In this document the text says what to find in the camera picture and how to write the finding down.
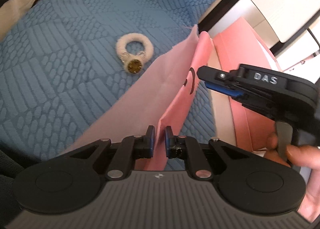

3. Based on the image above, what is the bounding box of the person's right hand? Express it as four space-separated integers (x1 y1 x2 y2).
266 132 320 223

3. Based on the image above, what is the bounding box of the pink fabric drawstring bag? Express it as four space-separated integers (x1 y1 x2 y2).
67 26 214 170

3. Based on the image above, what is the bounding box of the white bedside cabinet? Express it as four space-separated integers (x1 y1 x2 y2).
245 0 320 57

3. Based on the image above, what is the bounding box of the white fluffy hair tie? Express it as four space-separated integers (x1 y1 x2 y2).
115 33 154 75

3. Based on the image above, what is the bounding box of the pink cardboard box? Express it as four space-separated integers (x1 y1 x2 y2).
212 16 320 224

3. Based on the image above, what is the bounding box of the blue quilted bed cover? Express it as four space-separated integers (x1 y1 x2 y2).
1 0 214 160

